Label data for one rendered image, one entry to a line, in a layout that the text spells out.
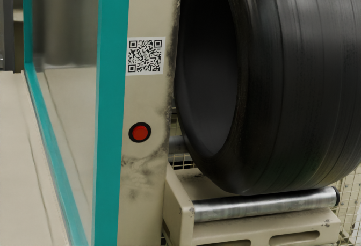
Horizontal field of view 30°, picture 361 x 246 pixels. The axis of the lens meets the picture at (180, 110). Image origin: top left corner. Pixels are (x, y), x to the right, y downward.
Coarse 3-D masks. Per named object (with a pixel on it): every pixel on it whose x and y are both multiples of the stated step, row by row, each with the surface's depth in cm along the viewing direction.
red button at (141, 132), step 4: (136, 128) 131; (140, 128) 131; (144, 128) 131; (132, 132) 131; (136, 132) 131; (140, 132) 131; (144, 132) 131; (136, 136) 131; (140, 136) 131; (144, 136) 132
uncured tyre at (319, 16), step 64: (192, 0) 159; (256, 0) 117; (320, 0) 117; (192, 64) 166; (256, 64) 116; (320, 64) 116; (192, 128) 152; (256, 128) 119; (320, 128) 120; (256, 192) 133
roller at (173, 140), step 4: (172, 136) 161; (176, 136) 161; (180, 136) 162; (172, 140) 160; (176, 140) 160; (180, 140) 161; (172, 144) 160; (176, 144) 160; (180, 144) 160; (184, 144) 161; (172, 148) 160; (176, 148) 160; (180, 148) 160; (184, 148) 161; (168, 152) 160; (172, 152) 160; (176, 152) 161; (180, 152) 161; (184, 152) 162; (188, 152) 162
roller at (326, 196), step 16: (288, 192) 142; (304, 192) 143; (320, 192) 144; (336, 192) 145; (208, 208) 136; (224, 208) 137; (240, 208) 138; (256, 208) 139; (272, 208) 140; (288, 208) 141; (304, 208) 143
